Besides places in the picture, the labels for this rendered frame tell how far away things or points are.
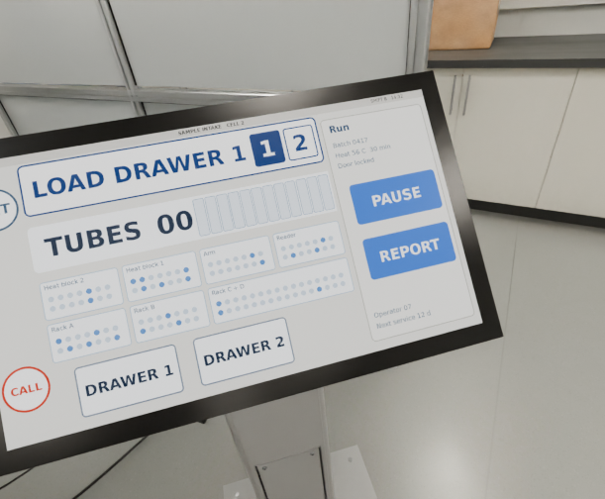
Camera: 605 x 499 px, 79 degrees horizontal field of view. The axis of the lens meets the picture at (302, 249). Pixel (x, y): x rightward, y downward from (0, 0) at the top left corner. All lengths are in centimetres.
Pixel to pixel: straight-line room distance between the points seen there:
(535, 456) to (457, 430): 23
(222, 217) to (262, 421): 36
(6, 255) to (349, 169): 35
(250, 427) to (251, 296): 31
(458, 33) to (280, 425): 229
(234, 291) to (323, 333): 10
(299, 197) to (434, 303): 18
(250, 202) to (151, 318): 15
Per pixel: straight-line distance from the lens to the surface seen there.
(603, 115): 239
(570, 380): 178
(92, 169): 43
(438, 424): 151
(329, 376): 40
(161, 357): 39
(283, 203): 39
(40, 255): 43
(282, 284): 38
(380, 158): 43
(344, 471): 137
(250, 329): 38
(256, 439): 67
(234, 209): 39
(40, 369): 43
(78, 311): 41
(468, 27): 254
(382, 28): 101
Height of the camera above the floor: 129
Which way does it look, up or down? 36 degrees down
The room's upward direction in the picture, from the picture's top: 7 degrees counter-clockwise
